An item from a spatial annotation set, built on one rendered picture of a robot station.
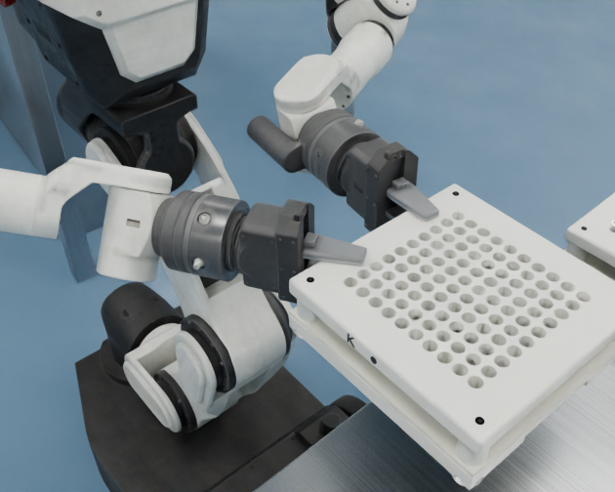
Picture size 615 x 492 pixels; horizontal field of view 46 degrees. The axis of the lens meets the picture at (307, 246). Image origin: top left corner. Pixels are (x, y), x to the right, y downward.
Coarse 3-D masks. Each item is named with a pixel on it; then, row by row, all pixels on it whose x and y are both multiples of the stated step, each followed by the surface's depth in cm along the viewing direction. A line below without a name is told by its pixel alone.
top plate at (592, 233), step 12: (600, 204) 99; (612, 204) 99; (588, 216) 97; (600, 216) 97; (612, 216) 97; (576, 228) 95; (588, 228) 95; (600, 228) 95; (576, 240) 95; (588, 240) 94; (600, 240) 93; (612, 240) 93; (600, 252) 93; (612, 252) 92; (612, 264) 92
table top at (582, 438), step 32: (608, 384) 85; (352, 416) 82; (384, 416) 82; (576, 416) 82; (608, 416) 82; (320, 448) 79; (352, 448) 79; (384, 448) 79; (416, 448) 79; (544, 448) 79; (576, 448) 79; (608, 448) 79; (288, 480) 76; (320, 480) 76; (352, 480) 76; (384, 480) 76; (416, 480) 76; (448, 480) 76; (512, 480) 76; (544, 480) 76; (576, 480) 76; (608, 480) 76
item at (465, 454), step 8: (304, 312) 73; (312, 312) 73; (312, 320) 74; (456, 448) 62; (464, 448) 61; (488, 448) 61; (464, 456) 61; (472, 456) 61; (480, 456) 61; (472, 464) 62; (480, 464) 62
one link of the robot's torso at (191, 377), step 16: (288, 304) 124; (176, 336) 121; (176, 352) 122; (192, 352) 117; (176, 368) 148; (192, 368) 118; (208, 368) 116; (272, 368) 133; (160, 384) 149; (176, 384) 147; (192, 384) 122; (208, 384) 118; (256, 384) 139; (176, 400) 147; (192, 400) 127; (208, 400) 123; (224, 400) 128; (192, 416) 147; (208, 416) 140
